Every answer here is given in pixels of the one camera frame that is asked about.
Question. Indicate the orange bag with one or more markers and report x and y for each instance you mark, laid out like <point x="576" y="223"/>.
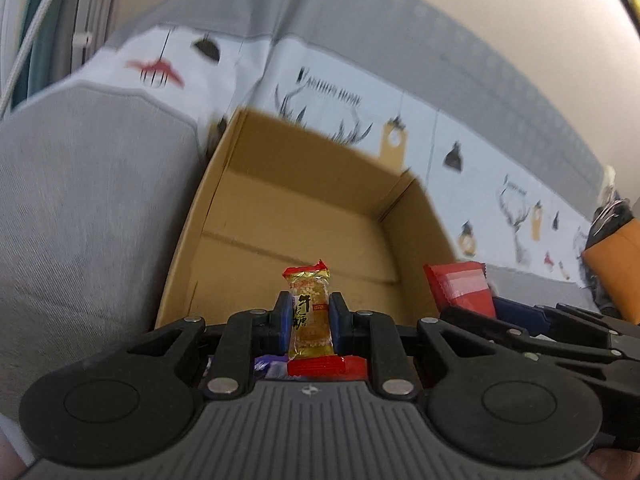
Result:
<point x="617" y="275"/>

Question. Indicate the white printed sofa cover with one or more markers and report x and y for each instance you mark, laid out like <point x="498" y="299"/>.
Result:
<point x="320" y="85"/>

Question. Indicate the cardboard box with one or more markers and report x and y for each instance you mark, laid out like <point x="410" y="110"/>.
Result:
<point x="300" y="220"/>

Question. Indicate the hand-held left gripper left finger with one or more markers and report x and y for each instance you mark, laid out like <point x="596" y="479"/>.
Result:
<point x="284" y="316"/>

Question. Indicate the red snack packet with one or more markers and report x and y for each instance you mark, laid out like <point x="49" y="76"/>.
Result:
<point x="462" y="287"/>

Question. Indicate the yellow candy with red ends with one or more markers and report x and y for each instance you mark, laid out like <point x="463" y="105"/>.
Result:
<point x="310" y="312"/>

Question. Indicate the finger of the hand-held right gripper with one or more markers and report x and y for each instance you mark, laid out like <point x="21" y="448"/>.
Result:
<point x="520" y="316"/>
<point x="540" y="347"/>

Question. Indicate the grey sofa cushion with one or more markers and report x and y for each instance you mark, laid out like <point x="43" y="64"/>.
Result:
<point x="85" y="220"/>

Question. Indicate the grey window curtain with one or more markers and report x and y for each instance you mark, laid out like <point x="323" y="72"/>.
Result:
<point x="55" y="15"/>

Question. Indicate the black crumpled bag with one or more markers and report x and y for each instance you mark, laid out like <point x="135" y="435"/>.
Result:
<point x="607" y="220"/>

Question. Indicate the purple candy wrapper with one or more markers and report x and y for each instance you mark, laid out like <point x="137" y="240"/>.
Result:
<point x="267" y="366"/>

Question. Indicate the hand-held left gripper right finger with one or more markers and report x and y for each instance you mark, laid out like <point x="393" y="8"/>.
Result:
<point x="338" y="317"/>

